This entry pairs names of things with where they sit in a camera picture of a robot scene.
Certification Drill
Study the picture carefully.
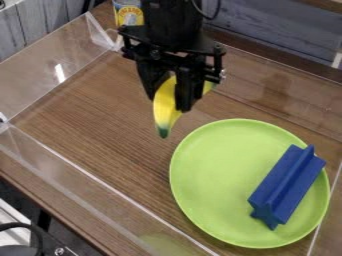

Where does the yellow blue tin can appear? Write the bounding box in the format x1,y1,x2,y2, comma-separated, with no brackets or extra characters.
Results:
112,0,144,26

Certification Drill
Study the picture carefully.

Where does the black cable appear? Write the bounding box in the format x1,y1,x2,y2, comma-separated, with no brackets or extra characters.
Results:
0,222,44,256

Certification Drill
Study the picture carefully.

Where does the green round plate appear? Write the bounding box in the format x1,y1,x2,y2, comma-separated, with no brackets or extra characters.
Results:
169,119,330,249

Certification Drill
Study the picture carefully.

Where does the clear acrylic enclosure wall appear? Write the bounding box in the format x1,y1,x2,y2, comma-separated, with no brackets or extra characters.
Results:
0,7,342,256

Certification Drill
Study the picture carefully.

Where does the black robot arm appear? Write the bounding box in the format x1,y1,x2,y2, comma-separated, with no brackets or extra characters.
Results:
119,0,226,112

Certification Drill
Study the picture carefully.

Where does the yellow toy banana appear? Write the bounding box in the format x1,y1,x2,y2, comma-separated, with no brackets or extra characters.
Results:
152,75,218,140

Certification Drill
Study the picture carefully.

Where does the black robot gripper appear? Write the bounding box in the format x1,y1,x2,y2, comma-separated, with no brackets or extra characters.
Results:
119,26,226,112

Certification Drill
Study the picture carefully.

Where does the blue plastic block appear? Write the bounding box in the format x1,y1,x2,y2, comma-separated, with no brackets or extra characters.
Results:
247,145,326,230

